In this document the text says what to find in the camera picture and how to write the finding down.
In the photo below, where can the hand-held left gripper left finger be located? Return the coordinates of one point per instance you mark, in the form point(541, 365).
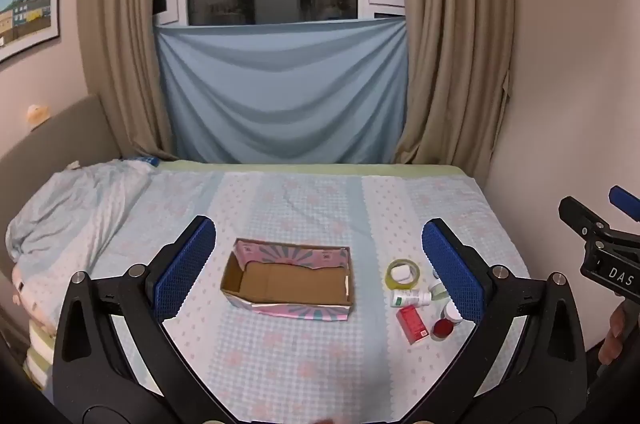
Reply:
point(185, 269)

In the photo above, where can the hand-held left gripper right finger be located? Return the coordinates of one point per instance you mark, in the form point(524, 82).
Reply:
point(452, 274)

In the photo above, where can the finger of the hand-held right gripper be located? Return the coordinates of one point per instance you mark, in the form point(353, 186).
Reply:
point(582, 214)
point(625, 200)

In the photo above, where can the green jar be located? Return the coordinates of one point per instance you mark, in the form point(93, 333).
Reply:
point(437, 290)

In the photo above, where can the white lid jar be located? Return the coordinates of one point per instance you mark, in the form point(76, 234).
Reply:
point(451, 311)

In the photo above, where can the white plastic bottle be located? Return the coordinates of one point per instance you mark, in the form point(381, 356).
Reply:
point(410, 298)

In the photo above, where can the white earbud case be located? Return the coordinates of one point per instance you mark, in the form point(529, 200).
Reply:
point(403, 274)

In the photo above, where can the yellow tape roll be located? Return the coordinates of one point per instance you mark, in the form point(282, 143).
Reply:
point(392, 271)

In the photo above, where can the red carton box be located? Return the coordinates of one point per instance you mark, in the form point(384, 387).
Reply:
point(412, 324)

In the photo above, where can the patterned cardboard box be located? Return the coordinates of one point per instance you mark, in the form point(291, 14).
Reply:
point(280, 276)

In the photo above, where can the person's right hand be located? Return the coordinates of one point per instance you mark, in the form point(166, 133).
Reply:
point(612, 334)

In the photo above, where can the red lid jar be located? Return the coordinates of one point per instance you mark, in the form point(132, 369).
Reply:
point(442, 329)

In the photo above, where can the small blue cloth item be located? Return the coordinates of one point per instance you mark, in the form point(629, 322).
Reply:
point(144, 161)

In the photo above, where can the light blue duvet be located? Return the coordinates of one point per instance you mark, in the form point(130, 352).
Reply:
point(80, 204)

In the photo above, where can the pink dotted bedsheet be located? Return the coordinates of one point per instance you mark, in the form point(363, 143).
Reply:
point(300, 214)

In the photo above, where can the pink pillow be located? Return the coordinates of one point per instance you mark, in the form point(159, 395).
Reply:
point(30, 299)

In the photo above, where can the light blue hanging cloth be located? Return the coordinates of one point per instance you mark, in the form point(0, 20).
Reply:
point(282, 94)

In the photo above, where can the beige curtain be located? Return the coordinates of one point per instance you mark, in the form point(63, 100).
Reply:
point(450, 29)
point(120, 29)

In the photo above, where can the framed wall picture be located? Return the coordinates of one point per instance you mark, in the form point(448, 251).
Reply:
point(27, 4)

